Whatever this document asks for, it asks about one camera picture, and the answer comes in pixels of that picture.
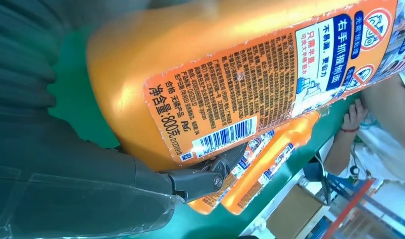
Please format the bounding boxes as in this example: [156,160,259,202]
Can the cardboard box with yellow sticker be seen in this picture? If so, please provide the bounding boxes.
[267,184,323,239]

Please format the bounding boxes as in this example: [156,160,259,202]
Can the blue metal shelf rack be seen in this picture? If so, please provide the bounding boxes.
[327,175,405,239]

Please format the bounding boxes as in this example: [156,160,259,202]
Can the red metal post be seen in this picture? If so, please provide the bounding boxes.
[322,179,375,239]

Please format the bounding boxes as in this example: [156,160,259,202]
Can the person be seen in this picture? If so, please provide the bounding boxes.
[323,66,405,189]

